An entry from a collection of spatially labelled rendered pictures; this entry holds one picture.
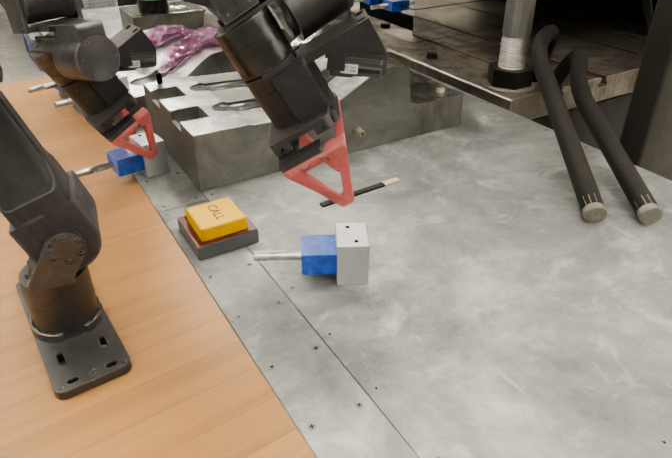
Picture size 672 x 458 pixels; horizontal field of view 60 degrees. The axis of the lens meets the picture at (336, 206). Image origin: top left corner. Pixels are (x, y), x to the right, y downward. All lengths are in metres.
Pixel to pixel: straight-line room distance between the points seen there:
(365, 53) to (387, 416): 0.33
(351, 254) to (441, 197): 0.25
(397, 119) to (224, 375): 0.58
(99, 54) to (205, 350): 0.39
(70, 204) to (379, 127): 0.57
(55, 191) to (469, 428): 0.41
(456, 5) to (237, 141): 1.04
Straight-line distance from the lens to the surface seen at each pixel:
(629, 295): 0.74
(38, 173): 0.56
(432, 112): 1.06
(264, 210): 0.82
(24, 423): 0.61
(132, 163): 0.93
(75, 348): 0.64
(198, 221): 0.74
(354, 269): 0.66
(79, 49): 0.78
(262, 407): 0.56
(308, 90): 0.55
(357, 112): 0.96
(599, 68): 1.60
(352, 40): 0.55
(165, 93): 1.05
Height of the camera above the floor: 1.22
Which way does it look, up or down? 31 degrees down
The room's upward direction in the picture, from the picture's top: straight up
